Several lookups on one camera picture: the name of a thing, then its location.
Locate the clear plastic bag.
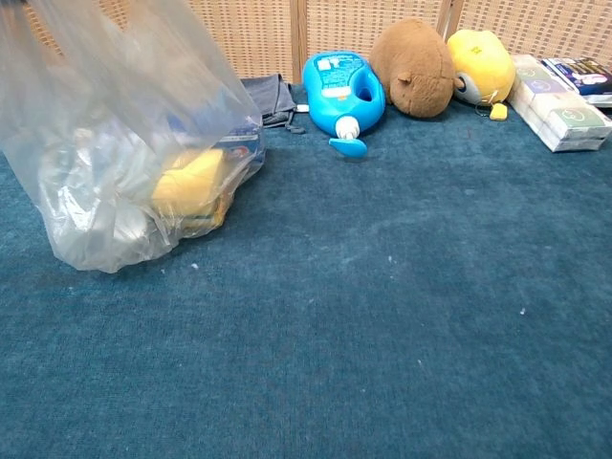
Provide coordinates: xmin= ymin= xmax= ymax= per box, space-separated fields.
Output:
xmin=0 ymin=0 xmax=268 ymax=275

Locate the blue box inside bag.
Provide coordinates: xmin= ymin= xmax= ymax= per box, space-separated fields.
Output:
xmin=209 ymin=121 xmax=265 ymax=164

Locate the yellow item inside bag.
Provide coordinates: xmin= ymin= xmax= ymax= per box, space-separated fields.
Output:
xmin=151 ymin=146 xmax=228 ymax=230

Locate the blue carpet table cover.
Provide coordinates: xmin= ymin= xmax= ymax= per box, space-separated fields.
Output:
xmin=0 ymin=80 xmax=612 ymax=459

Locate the gray folded towel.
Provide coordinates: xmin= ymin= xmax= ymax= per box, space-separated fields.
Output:
xmin=238 ymin=73 xmax=308 ymax=136

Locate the blue pump bottle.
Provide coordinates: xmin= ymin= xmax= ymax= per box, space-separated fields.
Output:
xmin=301 ymin=51 xmax=387 ymax=160

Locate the brown plush toy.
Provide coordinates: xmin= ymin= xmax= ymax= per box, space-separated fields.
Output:
xmin=368 ymin=17 xmax=467 ymax=120

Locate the woven folding screen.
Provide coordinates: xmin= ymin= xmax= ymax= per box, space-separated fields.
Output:
xmin=13 ymin=0 xmax=612 ymax=86

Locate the yellow plush toy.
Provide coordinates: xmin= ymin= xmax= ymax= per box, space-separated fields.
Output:
xmin=447 ymin=29 xmax=518 ymax=122

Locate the pastel tissue multipack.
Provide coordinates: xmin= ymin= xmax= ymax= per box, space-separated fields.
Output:
xmin=506 ymin=53 xmax=612 ymax=154

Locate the dark blue snack packet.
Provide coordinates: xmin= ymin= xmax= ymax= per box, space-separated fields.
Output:
xmin=542 ymin=56 xmax=612 ymax=108

